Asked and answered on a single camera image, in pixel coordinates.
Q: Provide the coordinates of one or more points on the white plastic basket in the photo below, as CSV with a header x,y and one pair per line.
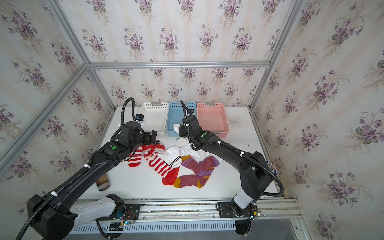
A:
x,y
155,117

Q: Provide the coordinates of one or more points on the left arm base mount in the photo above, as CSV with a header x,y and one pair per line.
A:
x,y
127,214

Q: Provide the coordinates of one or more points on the pink plastic basket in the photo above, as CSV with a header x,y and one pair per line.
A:
x,y
212,117

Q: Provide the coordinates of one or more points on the white sock with black stripes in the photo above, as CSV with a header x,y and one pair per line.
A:
x,y
171,156

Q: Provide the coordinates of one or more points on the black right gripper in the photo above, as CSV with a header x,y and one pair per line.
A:
x,y
181,133

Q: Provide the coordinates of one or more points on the purple yellow sock front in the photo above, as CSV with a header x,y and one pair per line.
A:
x,y
190,180

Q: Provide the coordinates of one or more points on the plain red sock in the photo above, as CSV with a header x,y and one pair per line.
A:
x,y
171,177

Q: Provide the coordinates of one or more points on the red white striped santa sock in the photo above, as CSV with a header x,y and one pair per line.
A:
x,y
159,161

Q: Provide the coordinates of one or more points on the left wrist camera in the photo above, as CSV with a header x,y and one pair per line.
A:
x,y
139,117

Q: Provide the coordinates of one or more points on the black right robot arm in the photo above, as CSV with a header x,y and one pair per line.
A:
x,y
257,179

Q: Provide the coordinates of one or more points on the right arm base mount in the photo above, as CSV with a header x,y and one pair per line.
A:
x,y
232,210

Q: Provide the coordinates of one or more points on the red snowflake sock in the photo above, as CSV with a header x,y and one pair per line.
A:
x,y
156,147

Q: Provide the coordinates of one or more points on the brown plaid cylinder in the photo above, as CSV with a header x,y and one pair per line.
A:
x,y
103,183

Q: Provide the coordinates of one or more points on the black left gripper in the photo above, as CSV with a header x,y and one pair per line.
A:
x,y
147,141

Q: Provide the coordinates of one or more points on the purple striped sock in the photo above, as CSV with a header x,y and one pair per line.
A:
x,y
203,168

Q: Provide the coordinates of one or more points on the aluminium rail front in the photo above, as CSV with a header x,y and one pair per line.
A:
x,y
162,210

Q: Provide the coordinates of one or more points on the blue plastic basket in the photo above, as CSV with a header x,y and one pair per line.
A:
x,y
175,116

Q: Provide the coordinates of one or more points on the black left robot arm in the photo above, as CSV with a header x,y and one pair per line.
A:
x,y
50,215

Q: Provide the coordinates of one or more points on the white sock upper middle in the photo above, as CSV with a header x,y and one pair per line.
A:
x,y
199,155

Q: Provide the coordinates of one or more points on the colorful small items bundle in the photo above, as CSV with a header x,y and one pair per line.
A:
x,y
272,168

